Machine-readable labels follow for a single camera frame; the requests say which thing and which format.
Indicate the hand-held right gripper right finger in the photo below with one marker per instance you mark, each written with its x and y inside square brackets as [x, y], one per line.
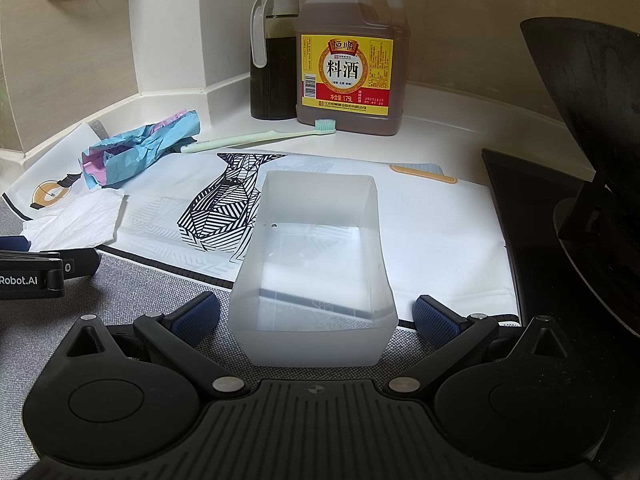
[435, 316]

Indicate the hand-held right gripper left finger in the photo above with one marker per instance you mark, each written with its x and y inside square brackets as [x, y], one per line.
[200, 316]

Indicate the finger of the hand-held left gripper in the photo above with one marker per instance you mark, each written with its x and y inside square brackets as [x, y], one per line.
[15, 243]
[80, 262]

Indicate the white tissue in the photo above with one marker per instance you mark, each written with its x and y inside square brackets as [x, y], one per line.
[75, 220]

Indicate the translucent plastic box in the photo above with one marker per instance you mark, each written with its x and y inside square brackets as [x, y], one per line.
[310, 342]

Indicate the blue pink wrapper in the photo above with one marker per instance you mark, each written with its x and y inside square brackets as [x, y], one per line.
[135, 152]

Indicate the light green toothbrush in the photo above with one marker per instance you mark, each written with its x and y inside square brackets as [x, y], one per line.
[240, 140]

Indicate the grey fabric mat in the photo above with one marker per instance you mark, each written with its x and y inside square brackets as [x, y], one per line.
[150, 292]

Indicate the white paper bag orange print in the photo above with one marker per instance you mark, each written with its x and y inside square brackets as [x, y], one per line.
[45, 192]

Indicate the white bag geometric fish print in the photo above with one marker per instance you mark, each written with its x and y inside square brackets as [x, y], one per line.
[440, 240]

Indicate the black stove top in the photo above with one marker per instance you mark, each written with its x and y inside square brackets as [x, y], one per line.
[530, 240]

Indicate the grey pad orange trim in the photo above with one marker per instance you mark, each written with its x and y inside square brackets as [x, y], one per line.
[425, 170]

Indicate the dark oil dispenser bottle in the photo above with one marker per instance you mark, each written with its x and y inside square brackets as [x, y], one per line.
[272, 75]

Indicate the cooking wine jug yellow label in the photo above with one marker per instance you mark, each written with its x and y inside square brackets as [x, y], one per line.
[350, 60]

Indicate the black wok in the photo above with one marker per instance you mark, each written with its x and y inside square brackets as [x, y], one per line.
[590, 90]

